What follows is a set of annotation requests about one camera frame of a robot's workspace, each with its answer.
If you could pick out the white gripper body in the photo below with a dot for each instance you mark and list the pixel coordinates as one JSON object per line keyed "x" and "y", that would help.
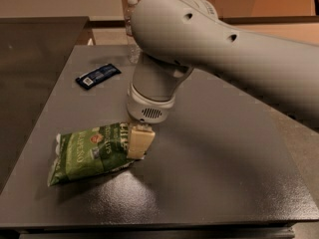
{"x": 149, "y": 110}

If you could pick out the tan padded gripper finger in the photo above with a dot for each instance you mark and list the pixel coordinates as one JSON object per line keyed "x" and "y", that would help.
{"x": 141, "y": 136}

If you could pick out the green jalapeno chip bag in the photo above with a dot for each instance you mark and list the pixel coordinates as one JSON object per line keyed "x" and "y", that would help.
{"x": 91, "y": 152}

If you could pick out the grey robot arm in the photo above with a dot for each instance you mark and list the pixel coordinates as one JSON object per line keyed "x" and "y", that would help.
{"x": 179, "y": 36}

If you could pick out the clear plastic water bottle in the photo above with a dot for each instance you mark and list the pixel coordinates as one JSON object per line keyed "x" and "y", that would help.
{"x": 134, "y": 49}

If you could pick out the dark blue snack bar wrapper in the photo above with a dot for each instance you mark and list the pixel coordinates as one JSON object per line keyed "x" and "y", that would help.
{"x": 97, "y": 76}

